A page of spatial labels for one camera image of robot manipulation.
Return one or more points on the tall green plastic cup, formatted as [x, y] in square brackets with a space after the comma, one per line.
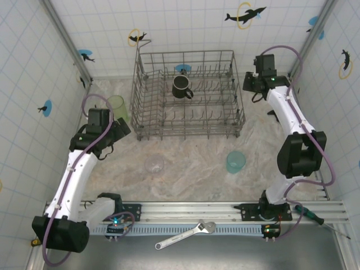
[118, 105]

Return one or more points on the clear plastic cup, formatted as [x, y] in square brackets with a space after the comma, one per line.
[154, 164]

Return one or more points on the black mug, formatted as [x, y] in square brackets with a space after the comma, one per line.
[180, 85]

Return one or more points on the teal plastic cup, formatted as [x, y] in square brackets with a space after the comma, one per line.
[235, 164]

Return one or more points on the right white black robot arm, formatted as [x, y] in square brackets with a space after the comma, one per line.
[287, 112]

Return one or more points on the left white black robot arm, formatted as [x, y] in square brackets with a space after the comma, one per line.
[76, 174]

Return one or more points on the blue oval fish sticker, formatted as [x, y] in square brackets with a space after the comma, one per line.
[84, 53]
[182, 68]
[47, 108]

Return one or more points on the silver adjustable wrench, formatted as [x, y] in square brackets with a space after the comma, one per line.
[197, 229]

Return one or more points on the aluminium frame base bar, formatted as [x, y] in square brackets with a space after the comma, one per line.
[112, 76]

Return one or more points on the aluminium corner post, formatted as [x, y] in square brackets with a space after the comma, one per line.
[312, 39]
[66, 39]

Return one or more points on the blue patch wall sticker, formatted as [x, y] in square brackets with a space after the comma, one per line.
[313, 21]

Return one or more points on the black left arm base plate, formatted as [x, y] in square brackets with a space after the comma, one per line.
[132, 212]

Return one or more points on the aluminium mounting rail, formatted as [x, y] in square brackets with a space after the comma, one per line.
[182, 209]

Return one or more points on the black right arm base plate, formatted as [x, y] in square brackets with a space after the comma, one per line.
[249, 212]

